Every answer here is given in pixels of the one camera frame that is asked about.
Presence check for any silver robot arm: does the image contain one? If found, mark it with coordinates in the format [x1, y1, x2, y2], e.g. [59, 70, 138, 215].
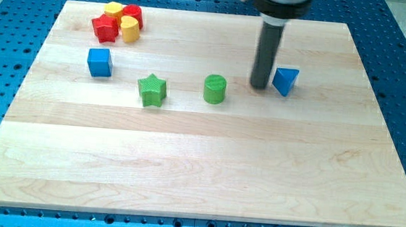
[242, 0, 312, 27]

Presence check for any blue triangle block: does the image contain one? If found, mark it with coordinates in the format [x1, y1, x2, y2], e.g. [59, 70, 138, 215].
[272, 68, 299, 97]

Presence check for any green cylinder block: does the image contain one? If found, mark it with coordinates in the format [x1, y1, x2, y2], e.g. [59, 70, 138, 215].
[203, 74, 227, 104]

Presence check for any wooden board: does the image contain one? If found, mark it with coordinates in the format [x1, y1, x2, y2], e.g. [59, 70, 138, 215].
[0, 1, 406, 227]

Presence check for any green star block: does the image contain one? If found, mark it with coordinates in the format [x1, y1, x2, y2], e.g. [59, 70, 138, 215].
[138, 74, 167, 107]

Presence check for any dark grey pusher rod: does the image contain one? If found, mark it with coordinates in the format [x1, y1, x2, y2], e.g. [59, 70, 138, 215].
[250, 22, 284, 90]

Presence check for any yellow heart block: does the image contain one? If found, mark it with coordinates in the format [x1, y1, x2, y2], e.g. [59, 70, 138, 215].
[120, 15, 140, 43]

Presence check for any blue cube block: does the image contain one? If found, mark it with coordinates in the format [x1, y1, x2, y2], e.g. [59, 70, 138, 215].
[87, 48, 113, 77]

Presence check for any red cylinder block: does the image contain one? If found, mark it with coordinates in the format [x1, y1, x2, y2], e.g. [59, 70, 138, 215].
[122, 4, 143, 30]

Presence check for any red star block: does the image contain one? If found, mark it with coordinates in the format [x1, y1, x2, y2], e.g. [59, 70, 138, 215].
[91, 14, 119, 43]

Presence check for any yellow hexagon block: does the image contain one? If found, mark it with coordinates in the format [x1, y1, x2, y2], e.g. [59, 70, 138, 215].
[103, 1, 124, 26]

